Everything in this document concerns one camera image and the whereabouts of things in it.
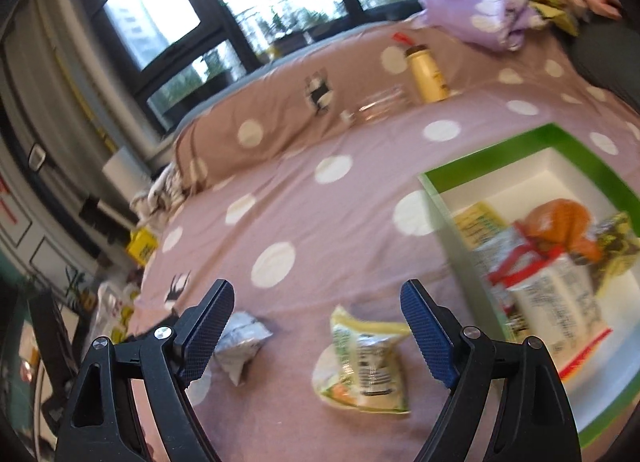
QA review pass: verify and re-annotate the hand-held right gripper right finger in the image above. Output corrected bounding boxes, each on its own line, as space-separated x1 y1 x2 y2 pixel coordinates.
400 279 583 462

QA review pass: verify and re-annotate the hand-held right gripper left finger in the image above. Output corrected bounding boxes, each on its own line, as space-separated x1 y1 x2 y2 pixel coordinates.
54 279 236 462

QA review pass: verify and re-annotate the white corn snack packet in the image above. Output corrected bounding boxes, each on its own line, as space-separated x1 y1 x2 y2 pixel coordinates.
212 311 273 387

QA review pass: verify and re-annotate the pale yellow green snack packet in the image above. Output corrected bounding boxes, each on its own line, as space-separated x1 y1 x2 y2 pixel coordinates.
311 305 413 415

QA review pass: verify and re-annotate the yellow cracker packet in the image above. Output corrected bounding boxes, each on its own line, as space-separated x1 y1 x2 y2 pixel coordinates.
454 202 511 247

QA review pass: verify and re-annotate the red-edged white snack packet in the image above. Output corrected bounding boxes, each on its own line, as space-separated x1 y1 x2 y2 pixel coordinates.
470 222 613 383

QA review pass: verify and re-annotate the orange snack packet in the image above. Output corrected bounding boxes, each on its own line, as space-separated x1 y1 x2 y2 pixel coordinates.
525 198 603 263

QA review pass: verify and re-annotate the green white cardboard box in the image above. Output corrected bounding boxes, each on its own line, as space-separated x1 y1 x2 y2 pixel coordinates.
417 123 640 452

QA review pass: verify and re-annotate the green yellow patterned snack packet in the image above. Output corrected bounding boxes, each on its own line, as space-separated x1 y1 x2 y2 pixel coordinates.
585 212 640 293

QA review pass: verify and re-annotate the white plastic bag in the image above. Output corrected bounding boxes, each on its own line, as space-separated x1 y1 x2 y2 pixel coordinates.
92 282 141 343

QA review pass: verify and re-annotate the yellow cardboard box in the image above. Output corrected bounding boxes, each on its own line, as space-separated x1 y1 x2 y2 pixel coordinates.
125 229 160 263

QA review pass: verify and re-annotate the pink polka-dot blanket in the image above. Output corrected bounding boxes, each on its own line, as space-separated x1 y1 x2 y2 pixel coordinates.
132 49 640 462

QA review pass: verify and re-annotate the white floral cloth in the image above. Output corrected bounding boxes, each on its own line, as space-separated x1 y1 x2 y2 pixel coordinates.
130 162 201 233

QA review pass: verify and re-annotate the black panel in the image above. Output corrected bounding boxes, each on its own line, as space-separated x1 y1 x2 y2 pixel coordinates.
27 289 81 413

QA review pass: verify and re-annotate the white paper roll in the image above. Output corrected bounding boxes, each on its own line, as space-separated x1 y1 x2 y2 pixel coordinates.
102 147 151 197

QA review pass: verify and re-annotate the polka-dot pillow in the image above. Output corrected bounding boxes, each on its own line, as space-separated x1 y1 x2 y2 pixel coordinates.
172 29 501 193

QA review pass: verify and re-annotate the clear plastic bottle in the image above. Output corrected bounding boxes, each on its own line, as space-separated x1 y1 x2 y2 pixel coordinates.
340 86 413 125

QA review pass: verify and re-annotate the yellow drink bottle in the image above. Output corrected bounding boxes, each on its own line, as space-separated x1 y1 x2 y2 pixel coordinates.
392 32 453 103

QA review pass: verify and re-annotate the black-framed window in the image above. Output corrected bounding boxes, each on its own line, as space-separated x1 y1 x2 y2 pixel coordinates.
65 0 456 135

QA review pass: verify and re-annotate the purple dotted cloth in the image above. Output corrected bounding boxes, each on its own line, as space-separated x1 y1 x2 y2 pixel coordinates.
417 0 541 51

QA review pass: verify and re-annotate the yellow green patterned cloth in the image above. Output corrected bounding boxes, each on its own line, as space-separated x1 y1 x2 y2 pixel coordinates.
530 0 581 36

